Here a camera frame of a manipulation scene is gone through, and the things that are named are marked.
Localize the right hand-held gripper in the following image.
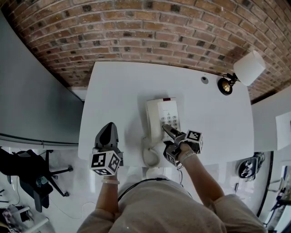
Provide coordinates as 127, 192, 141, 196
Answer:
162, 124, 204, 167

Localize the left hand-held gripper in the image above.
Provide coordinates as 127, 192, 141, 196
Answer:
90, 122, 125, 177

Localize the white telephone handset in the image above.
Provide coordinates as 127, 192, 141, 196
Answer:
146, 99, 165, 143

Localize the white telephone base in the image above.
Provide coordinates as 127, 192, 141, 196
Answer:
146, 97, 183, 143

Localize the person's right forearm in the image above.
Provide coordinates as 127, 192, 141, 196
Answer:
181, 156, 226, 203

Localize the person's left forearm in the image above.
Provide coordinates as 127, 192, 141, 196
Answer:
95, 175, 120, 216

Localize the person's right hand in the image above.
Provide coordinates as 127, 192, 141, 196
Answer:
178, 141, 197, 163

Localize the white table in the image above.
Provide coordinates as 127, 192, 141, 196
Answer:
78, 61, 255, 169

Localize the black office chair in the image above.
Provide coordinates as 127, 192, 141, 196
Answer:
0, 149, 74, 213

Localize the person's beige sweater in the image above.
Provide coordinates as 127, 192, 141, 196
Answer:
76, 174, 269, 233

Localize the white side desk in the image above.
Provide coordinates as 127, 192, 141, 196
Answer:
251, 86, 291, 152

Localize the grey partition panel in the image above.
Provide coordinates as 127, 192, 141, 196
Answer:
0, 10, 85, 147

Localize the white shade desk lamp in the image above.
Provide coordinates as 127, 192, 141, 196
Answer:
217, 50, 267, 96

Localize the white paper sheet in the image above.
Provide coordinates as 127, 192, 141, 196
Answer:
275, 113, 291, 151

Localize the white coiled telephone cord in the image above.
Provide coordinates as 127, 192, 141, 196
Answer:
141, 136, 161, 168

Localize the black cable on sweater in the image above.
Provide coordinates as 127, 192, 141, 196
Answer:
117, 177, 193, 202

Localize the thin hanging black cable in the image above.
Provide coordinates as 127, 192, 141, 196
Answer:
176, 165, 185, 187

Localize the white floor cable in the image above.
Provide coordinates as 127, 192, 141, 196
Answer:
48, 197, 96, 219

